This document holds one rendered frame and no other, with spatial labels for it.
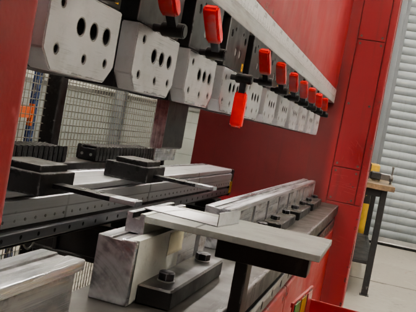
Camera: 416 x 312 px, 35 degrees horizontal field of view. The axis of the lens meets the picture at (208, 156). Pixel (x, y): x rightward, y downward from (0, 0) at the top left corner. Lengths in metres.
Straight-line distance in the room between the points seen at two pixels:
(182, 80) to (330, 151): 2.25
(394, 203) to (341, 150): 5.57
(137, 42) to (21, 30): 0.60
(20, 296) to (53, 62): 0.24
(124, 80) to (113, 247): 0.28
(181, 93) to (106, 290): 0.30
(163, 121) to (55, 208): 0.35
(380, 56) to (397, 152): 5.55
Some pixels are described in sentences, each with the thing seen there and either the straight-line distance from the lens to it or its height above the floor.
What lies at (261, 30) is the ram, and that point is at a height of 1.36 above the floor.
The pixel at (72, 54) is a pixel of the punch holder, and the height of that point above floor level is 1.19.
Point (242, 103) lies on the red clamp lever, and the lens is 1.20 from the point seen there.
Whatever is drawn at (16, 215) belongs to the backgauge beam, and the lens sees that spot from 1.18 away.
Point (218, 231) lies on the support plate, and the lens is 0.98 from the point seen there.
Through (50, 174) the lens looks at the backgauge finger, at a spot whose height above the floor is 1.02.
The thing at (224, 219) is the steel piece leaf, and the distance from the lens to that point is 1.03.
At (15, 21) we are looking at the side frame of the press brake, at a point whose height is 1.17.
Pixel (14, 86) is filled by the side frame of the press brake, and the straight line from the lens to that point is 0.19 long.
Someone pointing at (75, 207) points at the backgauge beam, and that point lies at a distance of 1.37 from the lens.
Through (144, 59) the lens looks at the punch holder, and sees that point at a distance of 0.81.
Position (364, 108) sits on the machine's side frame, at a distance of 3.18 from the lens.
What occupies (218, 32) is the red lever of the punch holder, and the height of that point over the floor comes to 1.28.
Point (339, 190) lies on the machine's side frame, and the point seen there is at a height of 0.94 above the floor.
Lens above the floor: 1.16
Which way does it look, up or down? 3 degrees down
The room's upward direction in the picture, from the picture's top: 10 degrees clockwise
